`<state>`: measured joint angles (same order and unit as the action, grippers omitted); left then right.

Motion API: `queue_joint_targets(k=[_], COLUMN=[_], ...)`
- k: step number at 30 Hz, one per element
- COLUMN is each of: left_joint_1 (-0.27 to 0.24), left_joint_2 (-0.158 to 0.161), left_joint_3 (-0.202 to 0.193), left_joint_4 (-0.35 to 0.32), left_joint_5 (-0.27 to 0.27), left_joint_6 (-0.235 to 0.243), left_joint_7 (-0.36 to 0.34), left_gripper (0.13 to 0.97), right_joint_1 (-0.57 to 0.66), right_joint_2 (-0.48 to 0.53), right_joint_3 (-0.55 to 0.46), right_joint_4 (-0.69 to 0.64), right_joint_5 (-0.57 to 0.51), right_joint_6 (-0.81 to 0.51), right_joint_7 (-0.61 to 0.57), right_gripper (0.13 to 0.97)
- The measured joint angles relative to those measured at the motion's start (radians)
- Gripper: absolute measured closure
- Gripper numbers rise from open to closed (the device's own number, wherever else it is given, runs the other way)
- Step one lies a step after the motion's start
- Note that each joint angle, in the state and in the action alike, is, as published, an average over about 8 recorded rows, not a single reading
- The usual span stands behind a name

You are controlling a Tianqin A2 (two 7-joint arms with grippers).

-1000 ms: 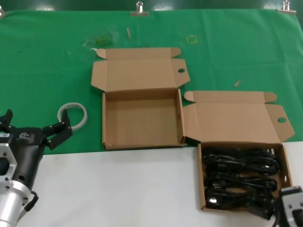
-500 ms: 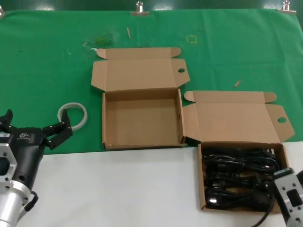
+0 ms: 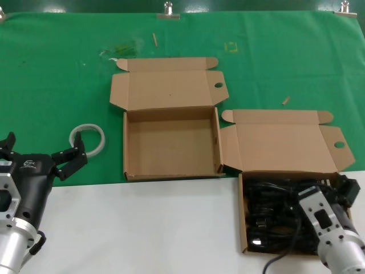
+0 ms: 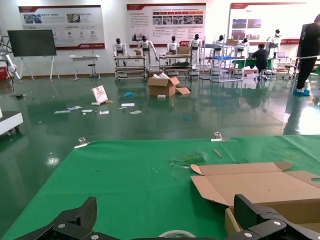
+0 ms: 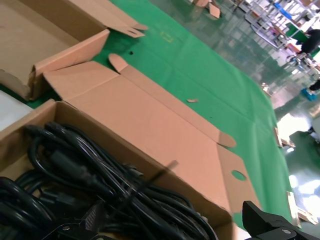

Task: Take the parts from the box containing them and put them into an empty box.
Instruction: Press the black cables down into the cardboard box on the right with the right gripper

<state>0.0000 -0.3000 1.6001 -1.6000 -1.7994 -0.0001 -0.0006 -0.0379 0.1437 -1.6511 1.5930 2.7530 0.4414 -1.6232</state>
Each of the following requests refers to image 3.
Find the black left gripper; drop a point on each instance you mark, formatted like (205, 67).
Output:
(34, 182)

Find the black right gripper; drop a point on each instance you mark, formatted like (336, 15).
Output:
(342, 214)

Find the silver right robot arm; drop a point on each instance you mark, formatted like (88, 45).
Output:
(345, 254)

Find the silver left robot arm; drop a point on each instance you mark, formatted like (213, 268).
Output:
(12, 248)

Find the cardboard box with open lid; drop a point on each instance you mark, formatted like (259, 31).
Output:
(285, 142)
(171, 148)

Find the white double-sided tape roll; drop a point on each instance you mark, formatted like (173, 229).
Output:
(102, 142)

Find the green table cloth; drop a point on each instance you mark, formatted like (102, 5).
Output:
(57, 85)

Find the short wooden stick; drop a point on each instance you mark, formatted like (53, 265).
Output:
(286, 100)
(154, 40)

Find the clear plastic wrap scrap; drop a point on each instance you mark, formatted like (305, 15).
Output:
(122, 49)

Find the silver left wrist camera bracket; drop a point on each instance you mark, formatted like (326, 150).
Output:
(8, 185)

